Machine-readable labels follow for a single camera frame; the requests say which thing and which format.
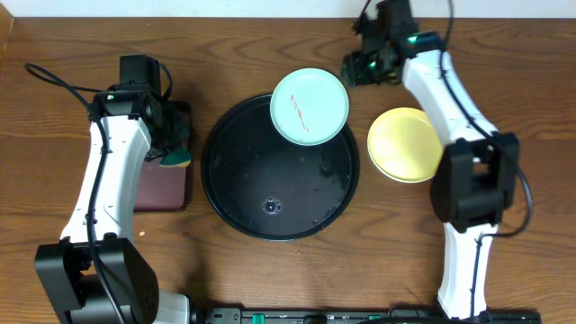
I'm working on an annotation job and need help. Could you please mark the green and orange sponge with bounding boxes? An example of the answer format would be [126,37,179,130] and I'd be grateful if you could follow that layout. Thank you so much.
[159,146,192,167]

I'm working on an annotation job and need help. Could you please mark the light blue plate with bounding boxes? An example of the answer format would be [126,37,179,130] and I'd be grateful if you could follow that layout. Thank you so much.
[270,67,350,146]
[370,155,437,184]

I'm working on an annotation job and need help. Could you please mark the yellow plate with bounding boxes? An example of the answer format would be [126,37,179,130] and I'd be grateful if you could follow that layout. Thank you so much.
[367,107,443,169]

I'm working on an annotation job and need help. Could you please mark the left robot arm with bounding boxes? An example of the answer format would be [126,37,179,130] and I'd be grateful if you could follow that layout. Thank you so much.
[25,55,202,324]

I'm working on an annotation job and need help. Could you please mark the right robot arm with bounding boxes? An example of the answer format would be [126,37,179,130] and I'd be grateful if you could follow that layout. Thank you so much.
[341,0,519,320]

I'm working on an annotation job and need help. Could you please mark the round black serving tray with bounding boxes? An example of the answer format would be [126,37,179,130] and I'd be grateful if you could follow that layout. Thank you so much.
[201,94,360,241]

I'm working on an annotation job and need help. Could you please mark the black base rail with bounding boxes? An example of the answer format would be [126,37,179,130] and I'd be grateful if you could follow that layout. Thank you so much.
[190,306,542,324]

